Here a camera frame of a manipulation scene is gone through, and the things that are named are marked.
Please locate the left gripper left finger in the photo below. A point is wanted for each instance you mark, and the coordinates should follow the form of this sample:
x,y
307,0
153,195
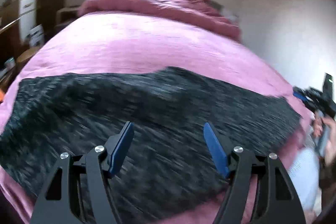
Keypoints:
x,y
74,178

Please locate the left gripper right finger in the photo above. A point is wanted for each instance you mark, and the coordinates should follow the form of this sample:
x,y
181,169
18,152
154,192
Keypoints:
x,y
276,200

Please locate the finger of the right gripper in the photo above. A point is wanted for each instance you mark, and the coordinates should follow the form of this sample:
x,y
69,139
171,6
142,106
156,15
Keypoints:
x,y
301,94

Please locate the dark leaf-print pants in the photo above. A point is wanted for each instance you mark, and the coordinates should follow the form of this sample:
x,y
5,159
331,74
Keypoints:
x,y
168,168

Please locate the person's right hand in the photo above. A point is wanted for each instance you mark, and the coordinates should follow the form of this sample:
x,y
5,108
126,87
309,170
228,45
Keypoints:
x,y
324,129

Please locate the white knit sweater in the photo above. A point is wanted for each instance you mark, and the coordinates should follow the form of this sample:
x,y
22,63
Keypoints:
x,y
304,174

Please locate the crumpled maroon duvet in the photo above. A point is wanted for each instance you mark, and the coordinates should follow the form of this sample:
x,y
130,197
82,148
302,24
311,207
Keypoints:
x,y
195,12

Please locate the white cup on shelf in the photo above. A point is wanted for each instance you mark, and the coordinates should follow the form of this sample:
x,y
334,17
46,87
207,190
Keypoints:
x,y
10,63

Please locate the round wooden stool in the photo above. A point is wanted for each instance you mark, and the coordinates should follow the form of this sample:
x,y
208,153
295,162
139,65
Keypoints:
x,y
25,57

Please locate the pink bed sheet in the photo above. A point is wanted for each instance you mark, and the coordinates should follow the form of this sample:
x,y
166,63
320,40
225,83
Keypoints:
x,y
116,42

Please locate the white printed box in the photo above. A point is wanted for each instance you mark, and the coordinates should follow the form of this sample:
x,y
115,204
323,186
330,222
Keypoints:
x,y
37,37

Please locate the white bedside table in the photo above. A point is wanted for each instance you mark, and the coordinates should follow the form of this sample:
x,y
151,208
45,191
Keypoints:
x,y
66,14

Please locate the white drawer cabinet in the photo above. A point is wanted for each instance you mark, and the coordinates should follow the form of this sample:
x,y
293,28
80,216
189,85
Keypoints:
x,y
27,17

